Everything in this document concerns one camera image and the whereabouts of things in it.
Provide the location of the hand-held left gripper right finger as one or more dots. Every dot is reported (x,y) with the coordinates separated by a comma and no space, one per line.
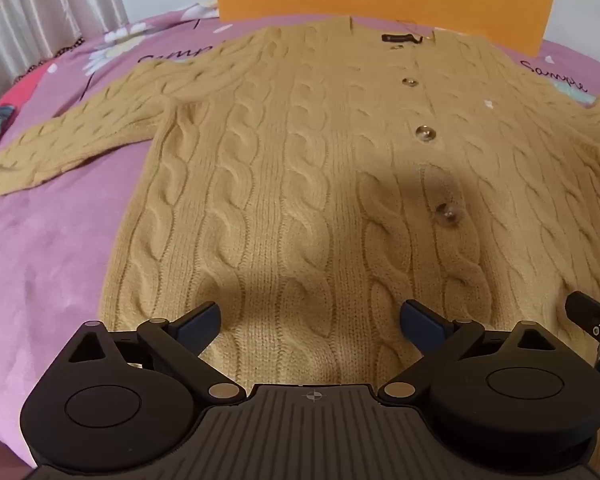
(422,324)

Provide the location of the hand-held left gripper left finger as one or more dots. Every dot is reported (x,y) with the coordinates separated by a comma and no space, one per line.
(200,323)

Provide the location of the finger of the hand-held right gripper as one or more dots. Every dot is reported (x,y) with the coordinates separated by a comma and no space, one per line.
(587,310)

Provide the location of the pink floral printed bed sheet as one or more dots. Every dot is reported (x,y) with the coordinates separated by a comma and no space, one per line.
(45,240)

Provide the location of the red cloth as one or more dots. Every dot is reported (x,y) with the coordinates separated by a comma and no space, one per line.
(27,89)

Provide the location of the pale patterned curtain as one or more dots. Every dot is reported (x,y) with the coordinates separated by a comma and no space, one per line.
(35,5)

